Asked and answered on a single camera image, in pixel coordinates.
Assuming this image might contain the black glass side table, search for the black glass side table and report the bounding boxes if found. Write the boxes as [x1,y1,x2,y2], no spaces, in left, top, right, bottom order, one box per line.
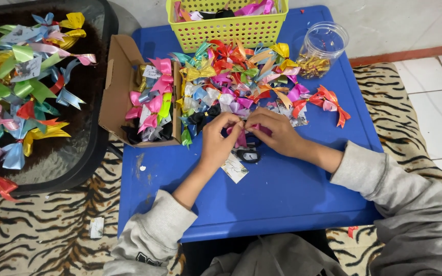
[0,0,124,200]

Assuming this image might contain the white paper scrap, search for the white paper scrap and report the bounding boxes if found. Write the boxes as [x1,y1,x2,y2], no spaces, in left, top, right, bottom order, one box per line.
[89,216,106,239]

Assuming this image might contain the person's left hand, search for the person's left hand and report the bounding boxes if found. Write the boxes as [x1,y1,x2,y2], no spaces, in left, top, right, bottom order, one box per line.
[200,112,246,173]

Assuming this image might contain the person's grey hoodie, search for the person's grey hoodie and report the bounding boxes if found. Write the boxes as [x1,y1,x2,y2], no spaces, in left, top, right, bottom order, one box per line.
[201,233,349,276]

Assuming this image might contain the red orange ribbon bow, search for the red orange ribbon bow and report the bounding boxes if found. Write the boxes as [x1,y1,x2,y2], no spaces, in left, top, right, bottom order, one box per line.
[292,85,351,129]

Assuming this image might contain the white printed gift tag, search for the white printed gift tag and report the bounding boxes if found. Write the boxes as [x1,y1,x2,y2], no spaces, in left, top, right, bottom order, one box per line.
[221,153,249,184]

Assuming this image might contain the yellow-green plastic basket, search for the yellow-green plastic basket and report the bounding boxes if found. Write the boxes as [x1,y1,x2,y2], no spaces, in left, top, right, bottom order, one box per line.
[166,0,289,54]

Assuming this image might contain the printed gift tags under bows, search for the printed gift tags under bows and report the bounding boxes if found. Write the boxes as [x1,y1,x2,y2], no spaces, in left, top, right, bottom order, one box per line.
[276,99,309,128]

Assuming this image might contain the heap of ribbons in basket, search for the heap of ribbons in basket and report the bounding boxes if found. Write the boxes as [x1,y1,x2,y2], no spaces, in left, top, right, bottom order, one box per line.
[173,0,280,22]

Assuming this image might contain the clear plastic jar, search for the clear plastic jar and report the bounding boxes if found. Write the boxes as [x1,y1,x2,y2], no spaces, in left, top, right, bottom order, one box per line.
[296,21,350,80]

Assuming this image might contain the bunch of gold twist ties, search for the bunch of gold twist ties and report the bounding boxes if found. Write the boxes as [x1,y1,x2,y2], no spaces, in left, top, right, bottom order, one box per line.
[297,54,331,79]

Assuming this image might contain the black scissors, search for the black scissors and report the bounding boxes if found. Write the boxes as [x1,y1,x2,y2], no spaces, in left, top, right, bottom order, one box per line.
[232,132,262,164]

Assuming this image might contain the pile of colourful ribbon bows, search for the pile of colourful ribbon bows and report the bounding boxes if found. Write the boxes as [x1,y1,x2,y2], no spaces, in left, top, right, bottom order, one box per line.
[168,38,311,149]

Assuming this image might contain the magenta pink ribbon bow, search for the magenta pink ribbon bow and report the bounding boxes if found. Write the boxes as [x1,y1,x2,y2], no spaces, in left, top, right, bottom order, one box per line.
[227,121,273,149]

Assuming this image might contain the heap of tagged ribbon bows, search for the heap of tagged ribbon bows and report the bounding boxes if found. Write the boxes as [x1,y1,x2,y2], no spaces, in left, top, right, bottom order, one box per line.
[0,11,97,202]

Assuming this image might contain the brown cardboard box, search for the brown cardboard box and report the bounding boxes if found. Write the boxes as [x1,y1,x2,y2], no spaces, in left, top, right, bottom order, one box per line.
[98,34,183,148]

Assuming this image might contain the person's right hand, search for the person's right hand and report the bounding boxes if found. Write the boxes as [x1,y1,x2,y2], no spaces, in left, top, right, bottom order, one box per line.
[245,107,307,158]

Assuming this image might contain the group of boxed ribbon bows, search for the group of boxed ribbon bows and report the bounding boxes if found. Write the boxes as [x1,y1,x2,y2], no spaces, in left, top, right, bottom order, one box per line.
[123,57,175,143]

